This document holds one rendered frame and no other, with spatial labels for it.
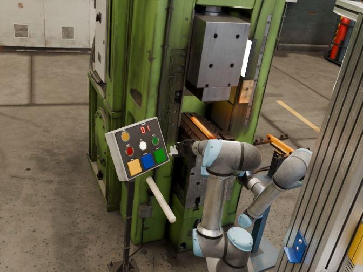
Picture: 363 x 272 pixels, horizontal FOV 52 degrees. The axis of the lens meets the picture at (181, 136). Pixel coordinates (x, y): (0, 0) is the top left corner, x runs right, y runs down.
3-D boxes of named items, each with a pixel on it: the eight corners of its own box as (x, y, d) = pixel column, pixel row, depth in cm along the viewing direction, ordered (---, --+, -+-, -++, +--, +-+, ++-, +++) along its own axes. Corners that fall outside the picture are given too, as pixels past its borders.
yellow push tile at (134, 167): (142, 171, 209) (138, 158, 208) (132, 176, 203) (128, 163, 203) (140, 171, 210) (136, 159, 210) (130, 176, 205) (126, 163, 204)
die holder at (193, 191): (230, 200, 280) (241, 149, 259) (184, 209, 264) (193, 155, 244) (197, 161, 324) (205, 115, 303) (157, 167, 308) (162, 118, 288)
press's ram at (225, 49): (249, 86, 243) (262, 24, 224) (196, 88, 227) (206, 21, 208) (218, 65, 276) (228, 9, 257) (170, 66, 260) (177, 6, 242)
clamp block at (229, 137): (234, 145, 263) (236, 137, 260) (223, 147, 259) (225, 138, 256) (226, 137, 272) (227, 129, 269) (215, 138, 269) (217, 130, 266)
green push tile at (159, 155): (166, 159, 223) (163, 148, 222) (157, 163, 217) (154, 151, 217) (164, 159, 224) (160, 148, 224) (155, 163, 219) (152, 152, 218)
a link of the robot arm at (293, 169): (302, 177, 166) (247, 234, 196) (310, 168, 174) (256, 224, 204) (282, 160, 170) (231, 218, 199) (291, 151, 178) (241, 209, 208)
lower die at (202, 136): (219, 147, 258) (221, 136, 254) (193, 150, 250) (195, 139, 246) (194, 121, 291) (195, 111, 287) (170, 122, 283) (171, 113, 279)
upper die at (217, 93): (228, 100, 242) (231, 86, 237) (201, 102, 233) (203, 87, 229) (200, 77, 275) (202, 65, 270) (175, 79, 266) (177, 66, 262)
